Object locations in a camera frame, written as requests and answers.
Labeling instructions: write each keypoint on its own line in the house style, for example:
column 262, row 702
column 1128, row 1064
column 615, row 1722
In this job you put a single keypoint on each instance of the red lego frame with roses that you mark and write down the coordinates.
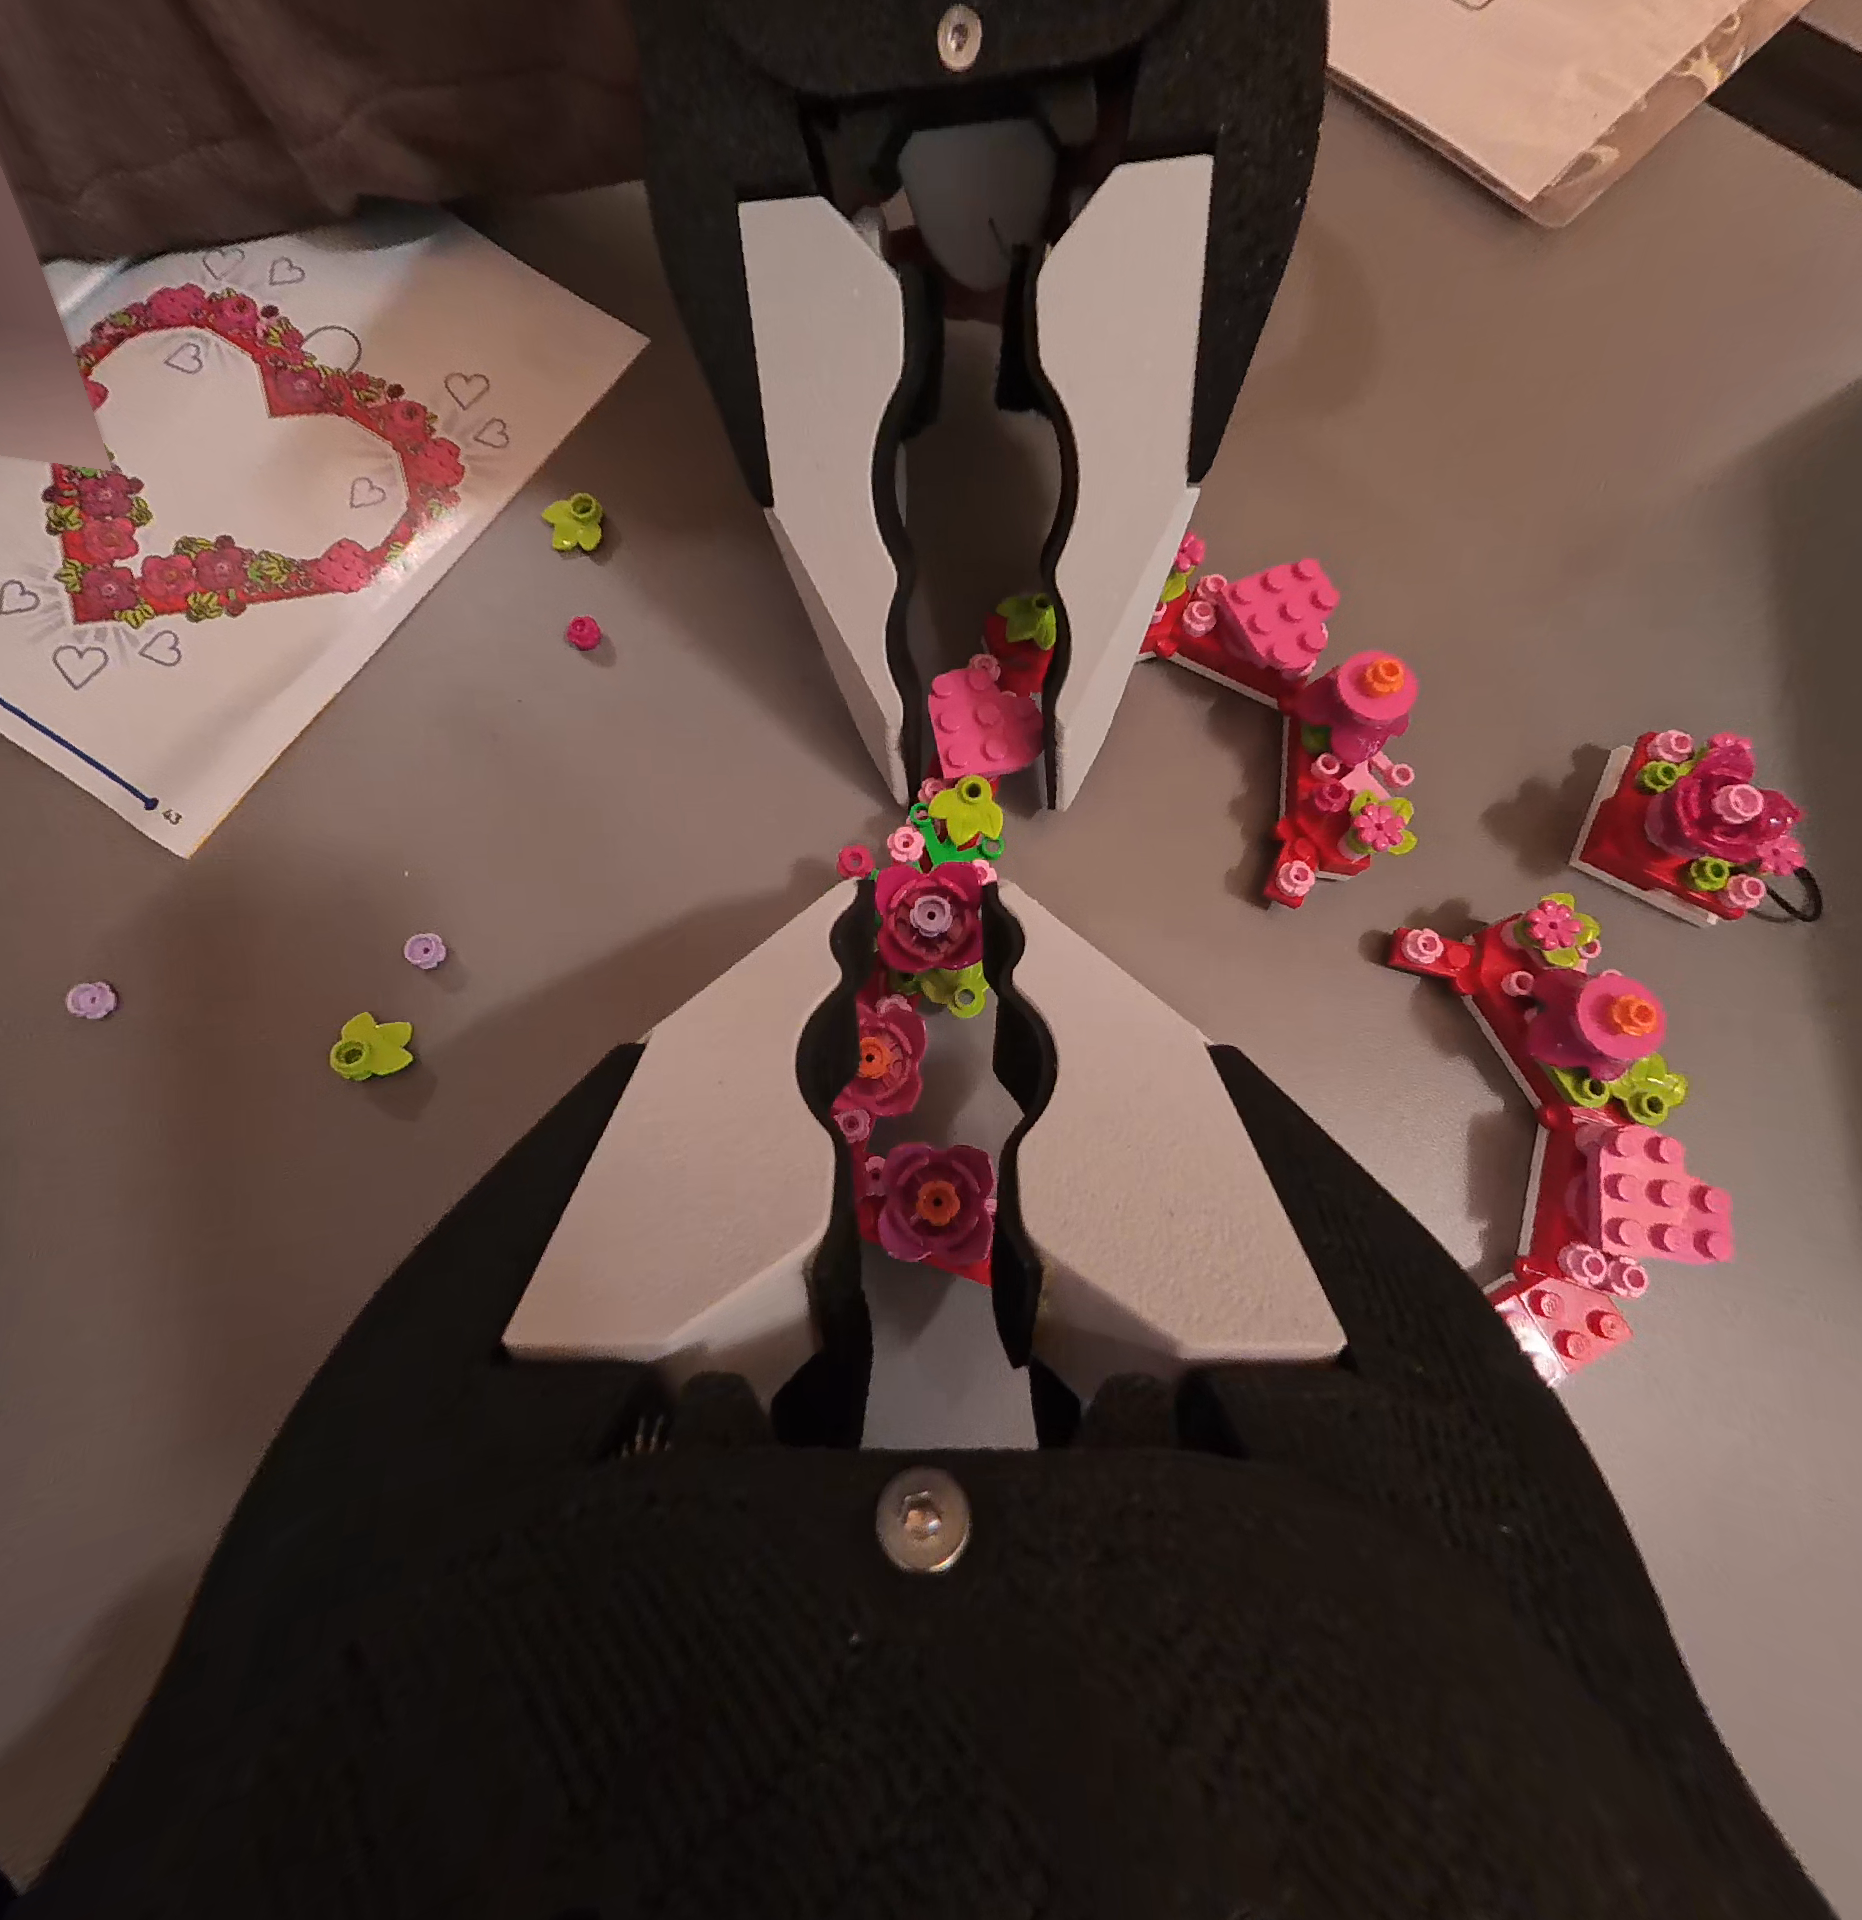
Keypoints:
column 932, row 1199

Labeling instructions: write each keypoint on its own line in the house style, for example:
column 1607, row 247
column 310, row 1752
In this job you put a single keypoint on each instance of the lego flower cluster with rose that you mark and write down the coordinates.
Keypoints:
column 928, row 915

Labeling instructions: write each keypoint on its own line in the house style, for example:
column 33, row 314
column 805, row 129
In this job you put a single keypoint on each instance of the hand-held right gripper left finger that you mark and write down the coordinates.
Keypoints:
column 678, row 1199

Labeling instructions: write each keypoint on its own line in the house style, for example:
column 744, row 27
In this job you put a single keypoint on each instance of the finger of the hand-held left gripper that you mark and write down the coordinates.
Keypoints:
column 826, row 449
column 1132, row 449

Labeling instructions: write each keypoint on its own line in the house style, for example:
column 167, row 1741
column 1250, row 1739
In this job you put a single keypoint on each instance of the brown cloth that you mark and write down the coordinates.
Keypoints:
column 270, row 91

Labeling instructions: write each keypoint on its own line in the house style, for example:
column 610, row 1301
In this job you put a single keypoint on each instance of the lavender lego flower stud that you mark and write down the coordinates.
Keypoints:
column 425, row 949
column 92, row 1000

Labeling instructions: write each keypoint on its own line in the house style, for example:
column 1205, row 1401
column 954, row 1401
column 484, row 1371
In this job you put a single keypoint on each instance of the lime green lego leaf piece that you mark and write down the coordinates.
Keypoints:
column 573, row 520
column 370, row 1046

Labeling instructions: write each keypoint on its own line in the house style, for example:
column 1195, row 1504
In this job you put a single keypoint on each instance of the lego instruction booklet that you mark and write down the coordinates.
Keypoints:
column 270, row 496

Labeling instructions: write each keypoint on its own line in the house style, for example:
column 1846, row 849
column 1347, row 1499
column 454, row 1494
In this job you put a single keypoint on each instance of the red lego frame segment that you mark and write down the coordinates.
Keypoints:
column 1276, row 608
column 1637, row 1199
column 1697, row 810

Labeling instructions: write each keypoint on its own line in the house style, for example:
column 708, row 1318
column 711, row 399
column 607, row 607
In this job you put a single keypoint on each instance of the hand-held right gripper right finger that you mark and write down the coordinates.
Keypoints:
column 1170, row 1199

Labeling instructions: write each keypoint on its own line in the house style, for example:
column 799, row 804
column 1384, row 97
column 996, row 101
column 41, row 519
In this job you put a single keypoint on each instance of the cardboard booklet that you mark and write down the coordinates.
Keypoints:
column 1547, row 91

